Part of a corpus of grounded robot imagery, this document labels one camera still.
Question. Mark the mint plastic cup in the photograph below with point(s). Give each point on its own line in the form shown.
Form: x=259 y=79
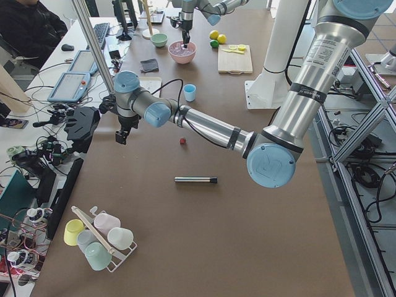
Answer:
x=97 y=256

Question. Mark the seated person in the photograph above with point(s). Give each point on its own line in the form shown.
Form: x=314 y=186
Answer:
x=31 y=29

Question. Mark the grey plastic cup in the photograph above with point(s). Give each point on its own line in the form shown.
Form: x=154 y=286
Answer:
x=85 y=238

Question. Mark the white plastic cup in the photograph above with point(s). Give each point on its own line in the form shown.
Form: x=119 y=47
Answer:
x=120 y=238

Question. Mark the black computer mouse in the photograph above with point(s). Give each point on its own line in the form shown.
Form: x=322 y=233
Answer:
x=67 y=47

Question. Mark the white wire cup rack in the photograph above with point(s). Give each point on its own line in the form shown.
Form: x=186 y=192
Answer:
x=118 y=256

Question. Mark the lower teach pendant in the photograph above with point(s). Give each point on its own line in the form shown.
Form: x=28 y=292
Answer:
x=70 y=87

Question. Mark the pink plastic cup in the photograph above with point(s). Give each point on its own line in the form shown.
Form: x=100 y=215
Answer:
x=104 y=222

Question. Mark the wooden cutting board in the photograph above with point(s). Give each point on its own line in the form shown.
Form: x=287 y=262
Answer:
x=233 y=63

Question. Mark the upper teach pendant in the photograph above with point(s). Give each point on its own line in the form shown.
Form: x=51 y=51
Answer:
x=83 y=62

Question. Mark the light blue plastic cup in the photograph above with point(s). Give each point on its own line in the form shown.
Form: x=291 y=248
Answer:
x=189 y=91

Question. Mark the brown table mat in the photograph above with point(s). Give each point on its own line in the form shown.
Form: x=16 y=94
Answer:
x=232 y=238

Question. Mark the pink bowl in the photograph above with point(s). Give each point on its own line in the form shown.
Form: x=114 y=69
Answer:
x=183 y=59

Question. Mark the yellow plastic cup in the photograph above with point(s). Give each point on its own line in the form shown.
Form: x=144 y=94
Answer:
x=72 y=230

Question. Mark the yellow plastic knife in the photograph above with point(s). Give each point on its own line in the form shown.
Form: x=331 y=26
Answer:
x=232 y=51

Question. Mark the aluminium frame post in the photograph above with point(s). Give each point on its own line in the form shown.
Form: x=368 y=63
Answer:
x=86 y=26

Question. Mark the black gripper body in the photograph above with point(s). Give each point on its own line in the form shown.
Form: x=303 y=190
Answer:
x=127 y=123
x=185 y=25

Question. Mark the wooden cup tree stand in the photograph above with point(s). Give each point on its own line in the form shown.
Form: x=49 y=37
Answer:
x=150 y=31

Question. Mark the teach pendant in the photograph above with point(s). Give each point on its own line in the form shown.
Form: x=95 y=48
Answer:
x=83 y=62
x=70 y=87

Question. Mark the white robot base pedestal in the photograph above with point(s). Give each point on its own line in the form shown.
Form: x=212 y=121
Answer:
x=269 y=89

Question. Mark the steel muddler black tip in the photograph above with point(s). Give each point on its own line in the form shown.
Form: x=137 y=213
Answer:
x=196 y=179

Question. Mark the black keyboard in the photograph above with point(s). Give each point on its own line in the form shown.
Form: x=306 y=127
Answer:
x=101 y=31

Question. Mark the black plastic bar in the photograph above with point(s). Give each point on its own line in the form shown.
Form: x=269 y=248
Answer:
x=60 y=203

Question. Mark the grey folded cloth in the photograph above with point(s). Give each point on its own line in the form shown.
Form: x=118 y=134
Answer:
x=150 y=65

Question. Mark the mint green bowl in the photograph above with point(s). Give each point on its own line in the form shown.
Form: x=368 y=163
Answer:
x=159 y=40

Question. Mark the copper wire bottle rack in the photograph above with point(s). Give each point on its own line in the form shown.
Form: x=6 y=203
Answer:
x=25 y=237

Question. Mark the aluminium frame enclosure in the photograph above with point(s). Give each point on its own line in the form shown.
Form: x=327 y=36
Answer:
x=353 y=136

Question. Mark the whole yellow lemon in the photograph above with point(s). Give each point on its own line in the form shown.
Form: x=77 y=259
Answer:
x=221 y=38

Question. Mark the clear tea bottle white cap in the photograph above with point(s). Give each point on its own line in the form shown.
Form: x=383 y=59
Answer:
x=38 y=216

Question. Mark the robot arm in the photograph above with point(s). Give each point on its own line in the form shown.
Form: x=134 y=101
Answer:
x=270 y=155
x=213 y=14

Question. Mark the cream rabbit tray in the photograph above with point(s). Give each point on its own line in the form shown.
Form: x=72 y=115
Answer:
x=150 y=83

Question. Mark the green lime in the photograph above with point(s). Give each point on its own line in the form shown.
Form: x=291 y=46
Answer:
x=214 y=43

